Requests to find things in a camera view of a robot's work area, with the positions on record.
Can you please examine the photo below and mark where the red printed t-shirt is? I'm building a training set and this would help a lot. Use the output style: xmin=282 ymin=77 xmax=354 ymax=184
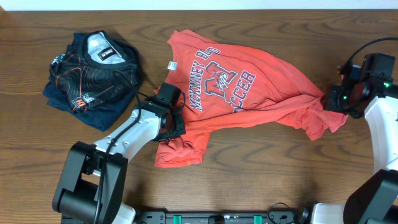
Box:
xmin=155 ymin=30 xmax=347 ymax=168

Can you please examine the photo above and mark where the folded navy blue garment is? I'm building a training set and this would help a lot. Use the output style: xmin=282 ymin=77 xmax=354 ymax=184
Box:
xmin=42 ymin=32 xmax=142 ymax=132

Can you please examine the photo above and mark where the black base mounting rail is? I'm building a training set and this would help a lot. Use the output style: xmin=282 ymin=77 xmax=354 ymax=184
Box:
xmin=133 ymin=210 xmax=310 ymax=224

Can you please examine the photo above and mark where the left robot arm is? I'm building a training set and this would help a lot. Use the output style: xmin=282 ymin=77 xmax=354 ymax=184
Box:
xmin=52 ymin=83 xmax=185 ymax=224

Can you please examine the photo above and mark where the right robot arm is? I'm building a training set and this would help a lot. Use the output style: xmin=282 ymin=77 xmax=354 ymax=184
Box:
xmin=297 ymin=53 xmax=397 ymax=224

